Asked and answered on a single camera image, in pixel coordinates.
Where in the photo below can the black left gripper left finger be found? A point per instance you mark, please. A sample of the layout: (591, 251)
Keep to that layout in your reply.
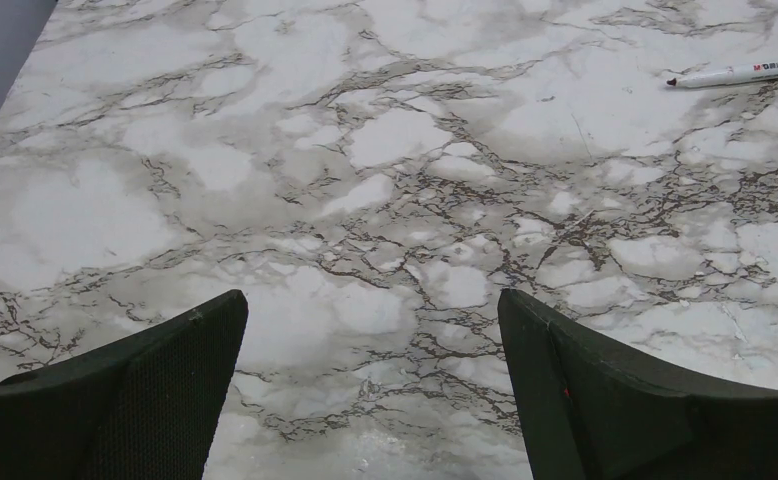
(143, 407)

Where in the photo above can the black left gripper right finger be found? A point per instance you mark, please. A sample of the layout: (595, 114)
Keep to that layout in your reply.
(591, 407)

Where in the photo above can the white marker pen green cap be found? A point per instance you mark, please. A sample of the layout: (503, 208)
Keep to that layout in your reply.
(732, 75)

